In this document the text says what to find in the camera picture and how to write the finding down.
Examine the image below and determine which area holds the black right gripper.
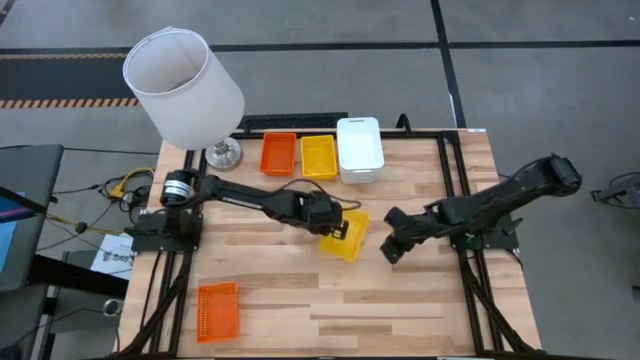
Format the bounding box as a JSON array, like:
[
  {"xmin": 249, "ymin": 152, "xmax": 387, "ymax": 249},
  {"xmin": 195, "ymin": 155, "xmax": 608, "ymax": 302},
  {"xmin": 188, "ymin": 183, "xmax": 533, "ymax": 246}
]
[{"xmin": 378, "ymin": 201, "xmax": 445, "ymax": 266}]

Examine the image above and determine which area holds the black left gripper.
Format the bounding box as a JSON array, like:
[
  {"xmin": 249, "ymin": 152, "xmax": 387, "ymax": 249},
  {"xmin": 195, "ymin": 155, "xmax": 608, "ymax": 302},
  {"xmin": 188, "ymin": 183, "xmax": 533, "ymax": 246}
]
[{"xmin": 295, "ymin": 189, "xmax": 351, "ymax": 242}]

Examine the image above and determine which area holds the yellow slotted plastic basket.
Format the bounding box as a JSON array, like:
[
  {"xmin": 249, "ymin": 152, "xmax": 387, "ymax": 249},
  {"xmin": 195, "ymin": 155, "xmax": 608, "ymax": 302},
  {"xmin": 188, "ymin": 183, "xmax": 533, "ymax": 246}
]
[
  {"xmin": 318, "ymin": 208, "xmax": 372, "ymax": 264},
  {"xmin": 299, "ymin": 133, "xmax": 340, "ymax": 182}
]

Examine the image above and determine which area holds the white plastic basket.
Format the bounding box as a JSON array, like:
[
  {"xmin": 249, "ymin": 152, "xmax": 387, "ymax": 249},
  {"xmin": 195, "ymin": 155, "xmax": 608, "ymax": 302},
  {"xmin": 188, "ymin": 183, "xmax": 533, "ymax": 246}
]
[
  {"xmin": 335, "ymin": 116, "xmax": 386, "ymax": 174},
  {"xmin": 339, "ymin": 168, "xmax": 382, "ymax": 186}
]

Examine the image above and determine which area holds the orange slotted plastic basket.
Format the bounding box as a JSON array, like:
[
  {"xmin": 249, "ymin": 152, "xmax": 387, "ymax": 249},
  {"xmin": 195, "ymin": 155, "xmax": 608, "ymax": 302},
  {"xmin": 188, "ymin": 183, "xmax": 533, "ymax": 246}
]
[
  {"xmin": 195, "ymin": 281, "xmax": 241, "ymax": 345},
  {"xmin": 258, "ymin": 131, "xmax": 299, "ymax": 178}
]

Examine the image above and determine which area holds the black perforated strip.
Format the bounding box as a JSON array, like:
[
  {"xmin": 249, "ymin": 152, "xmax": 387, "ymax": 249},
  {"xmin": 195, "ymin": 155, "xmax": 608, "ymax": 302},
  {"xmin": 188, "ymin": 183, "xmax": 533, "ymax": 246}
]
[{"xmin": 236, "ymin": 111, "xmax": 350, "ymax": 132}]

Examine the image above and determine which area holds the white printed paper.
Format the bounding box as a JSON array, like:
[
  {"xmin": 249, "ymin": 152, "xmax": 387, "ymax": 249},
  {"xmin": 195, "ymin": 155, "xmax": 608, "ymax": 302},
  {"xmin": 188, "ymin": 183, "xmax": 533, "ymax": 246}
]
[{"xmin": 89, "ymin": 232, "xmax": 136, "ymax": 282}]

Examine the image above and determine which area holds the black screen panel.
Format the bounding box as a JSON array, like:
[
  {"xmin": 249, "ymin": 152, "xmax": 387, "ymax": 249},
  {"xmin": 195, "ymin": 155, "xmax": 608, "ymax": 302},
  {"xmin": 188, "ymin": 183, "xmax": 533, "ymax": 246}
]
[{"xmin": 0, "ymin": 143, "xmax": 66, "ymax": 294}]

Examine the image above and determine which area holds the yellow cable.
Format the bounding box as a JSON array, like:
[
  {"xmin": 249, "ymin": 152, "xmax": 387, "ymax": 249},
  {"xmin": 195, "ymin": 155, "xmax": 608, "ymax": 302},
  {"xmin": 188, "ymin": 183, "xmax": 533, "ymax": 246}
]
[{"xmin": 106, "ymin": 166, "xmax": 157, "ymax": 200}]

